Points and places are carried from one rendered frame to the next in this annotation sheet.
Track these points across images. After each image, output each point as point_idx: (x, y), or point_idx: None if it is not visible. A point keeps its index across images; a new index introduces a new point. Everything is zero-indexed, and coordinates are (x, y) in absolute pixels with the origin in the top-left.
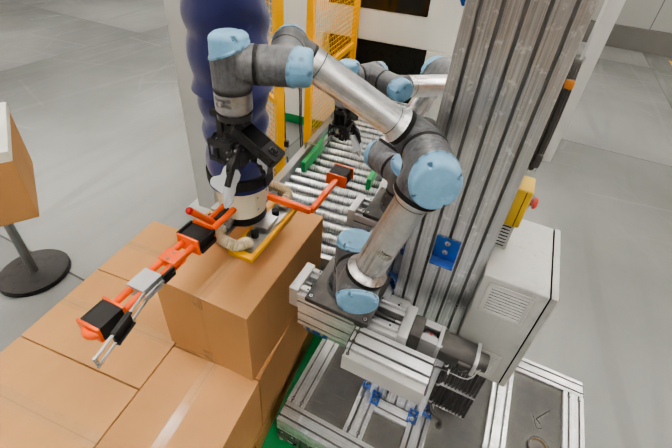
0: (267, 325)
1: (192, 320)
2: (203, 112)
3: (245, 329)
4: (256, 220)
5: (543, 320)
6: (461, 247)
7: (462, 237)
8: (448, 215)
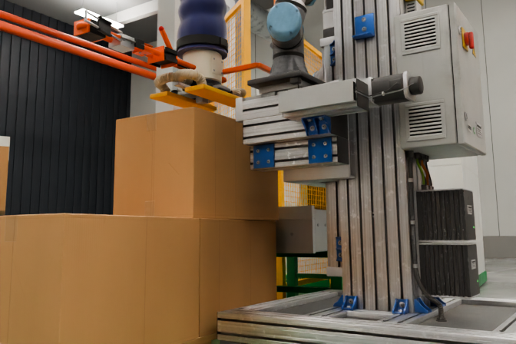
0: (213, 160)
1: (142, 157)
2: None
3: (192, 123)
4: (211, 82)
5: (454, 28)
6: (377, 22)
7: (372, 8)
8: None
